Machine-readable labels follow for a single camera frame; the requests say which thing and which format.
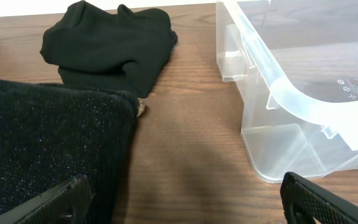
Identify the clear plastic storage bin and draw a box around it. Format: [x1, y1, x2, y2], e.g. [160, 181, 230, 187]
[216, 0, 358, 183]

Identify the black sparkly knit garment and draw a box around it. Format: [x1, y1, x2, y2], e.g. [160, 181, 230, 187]
[0, 80, 139, 223]

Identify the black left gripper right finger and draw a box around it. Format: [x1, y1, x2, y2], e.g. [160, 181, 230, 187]
[280, 172, 358, 224]

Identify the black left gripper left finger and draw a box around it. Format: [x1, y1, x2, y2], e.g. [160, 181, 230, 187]
[0, 175, 93, 224]

